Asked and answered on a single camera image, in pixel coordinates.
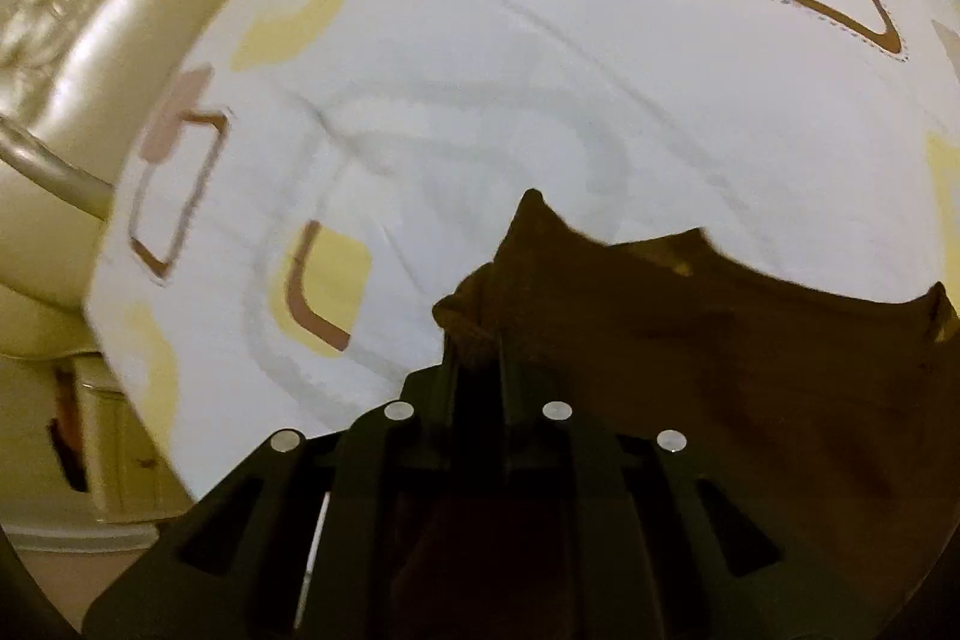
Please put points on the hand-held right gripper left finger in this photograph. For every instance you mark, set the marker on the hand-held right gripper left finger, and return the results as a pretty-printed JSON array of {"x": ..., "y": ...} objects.
[{"x": 450, "y": 377}]

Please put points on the cream tufted leather headboard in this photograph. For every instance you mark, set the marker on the cream tufted leather headboard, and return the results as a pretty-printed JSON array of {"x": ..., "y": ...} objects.
[{"x": 90, "y": 33}]

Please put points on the white patterned bed sheet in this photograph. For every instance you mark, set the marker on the white patterned bed sheet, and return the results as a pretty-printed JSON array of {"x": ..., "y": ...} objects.
[{"x": 525, "y": 108}]

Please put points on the cream bedside cabinet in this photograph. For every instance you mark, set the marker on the cream bedside cabinet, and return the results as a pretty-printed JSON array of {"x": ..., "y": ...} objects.
[{"x": 105, "y": 445}]

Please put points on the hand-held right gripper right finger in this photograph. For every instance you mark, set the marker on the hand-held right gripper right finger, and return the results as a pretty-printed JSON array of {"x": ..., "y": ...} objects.
[{"x": 517, "y": 377}]

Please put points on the silver metal headboard tube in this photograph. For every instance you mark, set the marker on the silver metal headboard tube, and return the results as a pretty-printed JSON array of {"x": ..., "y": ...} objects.
[{"x": 52, "y": 169}]

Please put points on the brown plaid garment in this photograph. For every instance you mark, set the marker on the brown plaid garment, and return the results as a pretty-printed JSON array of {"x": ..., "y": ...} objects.
[{"x": 750, "y": 385}]

